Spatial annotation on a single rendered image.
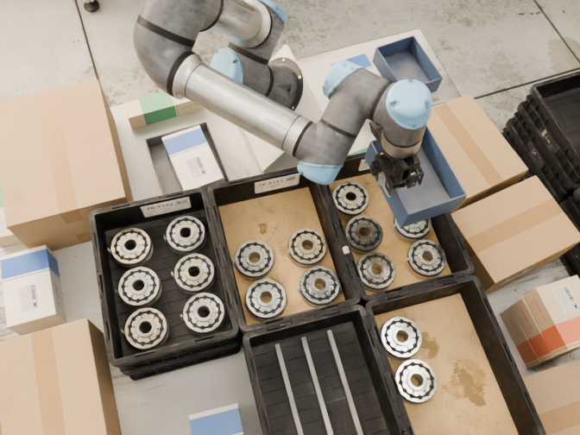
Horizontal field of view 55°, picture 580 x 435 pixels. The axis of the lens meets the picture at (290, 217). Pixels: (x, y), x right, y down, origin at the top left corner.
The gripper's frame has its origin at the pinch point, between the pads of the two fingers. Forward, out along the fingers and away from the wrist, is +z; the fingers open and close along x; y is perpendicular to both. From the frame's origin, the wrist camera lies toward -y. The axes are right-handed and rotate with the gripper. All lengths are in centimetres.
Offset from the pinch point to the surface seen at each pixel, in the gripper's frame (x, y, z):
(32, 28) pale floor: -107, -186, 99
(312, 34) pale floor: 29, -143, 118
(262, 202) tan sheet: -27.6, -17.1, 26.0
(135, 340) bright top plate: -68, 10, 17
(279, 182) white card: -21.7, -18.5, 20.4
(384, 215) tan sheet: 3.2, -3.1, 30.3
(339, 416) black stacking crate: -28, 42, 26
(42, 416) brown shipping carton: -91, 21, 14
